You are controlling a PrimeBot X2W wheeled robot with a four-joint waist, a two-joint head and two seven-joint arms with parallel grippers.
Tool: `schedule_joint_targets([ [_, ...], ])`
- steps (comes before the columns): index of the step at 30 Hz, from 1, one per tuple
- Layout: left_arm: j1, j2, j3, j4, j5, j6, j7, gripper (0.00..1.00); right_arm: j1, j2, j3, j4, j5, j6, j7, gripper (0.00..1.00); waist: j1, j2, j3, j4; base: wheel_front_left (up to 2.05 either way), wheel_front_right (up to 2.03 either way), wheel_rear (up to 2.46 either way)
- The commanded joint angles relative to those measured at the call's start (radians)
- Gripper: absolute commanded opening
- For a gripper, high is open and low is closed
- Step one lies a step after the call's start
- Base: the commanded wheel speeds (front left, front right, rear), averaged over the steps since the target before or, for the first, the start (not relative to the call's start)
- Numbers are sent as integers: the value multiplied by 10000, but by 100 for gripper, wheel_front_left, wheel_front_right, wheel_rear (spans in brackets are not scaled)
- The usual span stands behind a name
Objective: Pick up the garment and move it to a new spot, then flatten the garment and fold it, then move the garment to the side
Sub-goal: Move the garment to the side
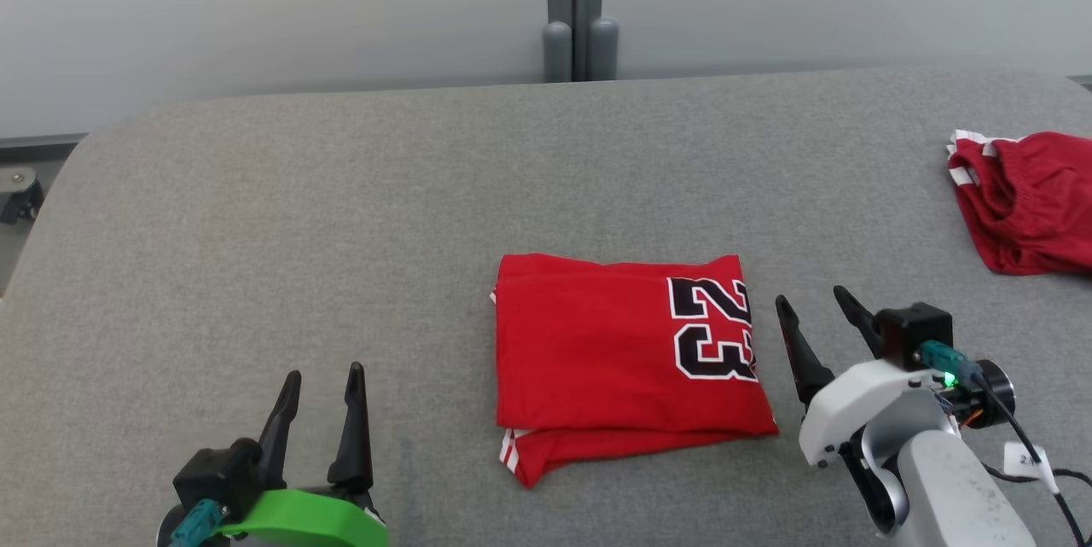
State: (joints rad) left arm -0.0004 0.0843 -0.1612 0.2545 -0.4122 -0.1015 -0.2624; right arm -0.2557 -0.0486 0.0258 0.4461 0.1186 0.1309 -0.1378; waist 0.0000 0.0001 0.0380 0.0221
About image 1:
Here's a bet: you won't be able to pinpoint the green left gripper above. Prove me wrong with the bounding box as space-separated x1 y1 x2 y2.
217 361 390 547

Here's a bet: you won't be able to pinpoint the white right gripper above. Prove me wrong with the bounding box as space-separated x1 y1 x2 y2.
775 284 940 469

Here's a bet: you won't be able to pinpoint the red jersey white sleeves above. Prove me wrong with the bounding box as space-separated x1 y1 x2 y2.
490 253 780 489

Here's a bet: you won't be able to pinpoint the red shorts white trim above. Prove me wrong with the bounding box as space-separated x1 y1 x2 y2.
946 130 1092 277

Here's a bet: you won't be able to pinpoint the grey fabric sofa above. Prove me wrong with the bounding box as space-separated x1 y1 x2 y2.
0 64 1092 547

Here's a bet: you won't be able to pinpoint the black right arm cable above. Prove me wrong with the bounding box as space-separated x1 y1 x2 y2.
920 340 1092 547

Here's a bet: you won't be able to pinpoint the white right cable label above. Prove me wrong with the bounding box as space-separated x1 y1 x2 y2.
1002 441 1061 494

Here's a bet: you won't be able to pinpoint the grey metal stand frame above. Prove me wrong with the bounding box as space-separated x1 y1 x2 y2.
0 166 44 225

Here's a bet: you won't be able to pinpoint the grey wall post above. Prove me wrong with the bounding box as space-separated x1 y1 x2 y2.
543 0 620 84

